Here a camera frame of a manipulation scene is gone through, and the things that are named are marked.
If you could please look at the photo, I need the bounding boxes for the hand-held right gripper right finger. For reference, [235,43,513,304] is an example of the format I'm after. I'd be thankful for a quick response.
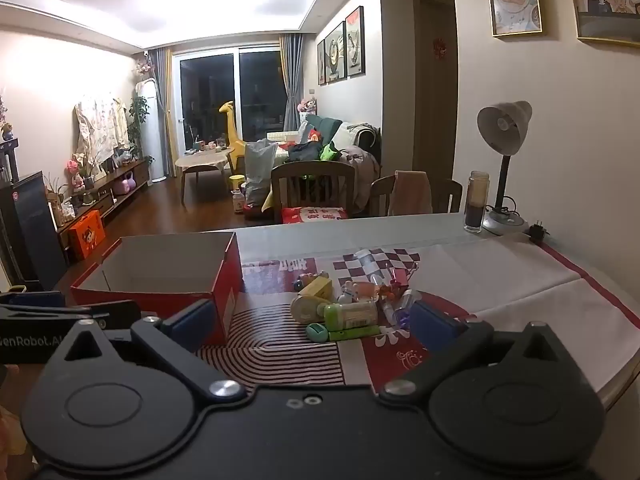
[378,302,576,397]

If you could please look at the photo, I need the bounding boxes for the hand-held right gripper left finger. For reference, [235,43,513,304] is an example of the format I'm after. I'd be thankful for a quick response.
[47,299,247,406]

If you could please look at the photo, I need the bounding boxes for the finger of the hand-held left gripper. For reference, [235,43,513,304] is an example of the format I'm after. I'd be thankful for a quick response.
[0,286,67,311]
[90,300,142,333]

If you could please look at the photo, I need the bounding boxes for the red cardboard box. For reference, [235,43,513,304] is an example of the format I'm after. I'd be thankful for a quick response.
[70,231,246,348]

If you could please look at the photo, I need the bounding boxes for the small pink bottle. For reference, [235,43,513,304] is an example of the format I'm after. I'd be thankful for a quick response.
[342,282,379,304]

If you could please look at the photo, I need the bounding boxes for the cream round container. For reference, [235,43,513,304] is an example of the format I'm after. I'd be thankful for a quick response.
[291,294,327,322]

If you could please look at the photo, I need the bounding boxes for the small yellow box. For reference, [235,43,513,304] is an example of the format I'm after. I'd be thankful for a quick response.
[298,277,334,302]

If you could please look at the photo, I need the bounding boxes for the clear bottle with purple cap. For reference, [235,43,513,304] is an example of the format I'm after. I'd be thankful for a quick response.
[392,289,424,329]

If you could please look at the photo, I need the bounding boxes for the small orange toy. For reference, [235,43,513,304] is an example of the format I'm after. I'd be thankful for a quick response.
[377,280,401,307]

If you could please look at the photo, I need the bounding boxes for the clear plastic bottle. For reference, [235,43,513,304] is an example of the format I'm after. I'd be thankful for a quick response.
[357,250,389,286]

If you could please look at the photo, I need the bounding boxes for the printed table mat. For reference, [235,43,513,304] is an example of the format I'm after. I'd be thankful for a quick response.
[197,240,640,396]

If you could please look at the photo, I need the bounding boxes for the orange gift box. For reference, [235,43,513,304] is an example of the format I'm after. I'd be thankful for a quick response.
[67,210,106,261]

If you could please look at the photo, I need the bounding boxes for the green tube with teal cap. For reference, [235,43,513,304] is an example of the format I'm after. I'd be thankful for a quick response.
[306,323,381,344]

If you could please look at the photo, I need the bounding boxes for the glass jar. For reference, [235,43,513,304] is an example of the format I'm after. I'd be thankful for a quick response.
[462,170,491,234]

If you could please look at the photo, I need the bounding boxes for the wooden chair with towel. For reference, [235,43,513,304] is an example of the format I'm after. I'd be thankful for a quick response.
[369,170,464,217]

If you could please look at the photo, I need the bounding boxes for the pink handbag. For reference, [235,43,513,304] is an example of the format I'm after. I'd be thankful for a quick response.
[112,170,136,196]

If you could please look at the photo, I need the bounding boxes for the pink plush toy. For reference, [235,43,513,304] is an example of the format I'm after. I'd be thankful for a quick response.
[66,160,86,194]

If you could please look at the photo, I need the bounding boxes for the wooden tv cabinet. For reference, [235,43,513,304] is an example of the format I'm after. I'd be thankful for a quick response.
[49,158,152,242]

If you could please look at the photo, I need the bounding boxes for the pink towel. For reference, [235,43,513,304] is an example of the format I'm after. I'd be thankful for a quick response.
[389,170,434,216]

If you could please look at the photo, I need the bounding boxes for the red printed packet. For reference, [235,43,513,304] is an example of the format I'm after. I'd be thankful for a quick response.
[281,205,349,225]

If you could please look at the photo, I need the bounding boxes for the wooden coffee table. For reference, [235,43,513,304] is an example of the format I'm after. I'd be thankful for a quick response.
[174,151,236,204]

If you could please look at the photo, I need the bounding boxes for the white plastic bag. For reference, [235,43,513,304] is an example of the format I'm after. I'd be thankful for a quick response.
[243,139,279,207]

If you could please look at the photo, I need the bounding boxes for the grey pink jacket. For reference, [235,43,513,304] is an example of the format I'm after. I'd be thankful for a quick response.
[339,145,382,197]

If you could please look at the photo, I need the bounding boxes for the hanging light clothes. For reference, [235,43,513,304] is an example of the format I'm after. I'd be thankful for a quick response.
[74,94,132,167]

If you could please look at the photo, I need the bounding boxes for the white standing air conditioner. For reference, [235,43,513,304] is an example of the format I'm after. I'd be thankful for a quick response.
[135,78,169,184]

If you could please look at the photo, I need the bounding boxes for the green potted plant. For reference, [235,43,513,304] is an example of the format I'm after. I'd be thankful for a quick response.
[127,95,152,162]

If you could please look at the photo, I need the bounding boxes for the yellow giraffe toy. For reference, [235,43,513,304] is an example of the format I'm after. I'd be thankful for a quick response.
[218,101,249,172]

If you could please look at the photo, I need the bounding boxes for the dark clothing pile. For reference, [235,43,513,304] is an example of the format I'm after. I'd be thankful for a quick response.
[287,140,327,164]

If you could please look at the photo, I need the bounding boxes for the grey and yellow curtain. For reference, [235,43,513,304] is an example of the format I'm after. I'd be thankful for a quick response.
[151,47,177,178]

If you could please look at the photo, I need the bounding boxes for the sofa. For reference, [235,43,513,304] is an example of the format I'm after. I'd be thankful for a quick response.
[267,114,382,211]

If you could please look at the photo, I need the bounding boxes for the white desk lamp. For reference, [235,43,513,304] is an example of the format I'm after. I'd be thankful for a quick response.
[476,100,534,236]

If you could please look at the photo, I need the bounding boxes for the wooden door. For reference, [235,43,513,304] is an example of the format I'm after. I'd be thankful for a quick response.
[412,0,459,186]

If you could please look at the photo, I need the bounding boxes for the glass sliding door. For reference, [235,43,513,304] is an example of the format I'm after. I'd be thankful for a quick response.
[177,46,284,154]

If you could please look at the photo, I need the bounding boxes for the framed cartoon picture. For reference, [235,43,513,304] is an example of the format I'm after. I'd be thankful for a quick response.
[564,0,640,49]

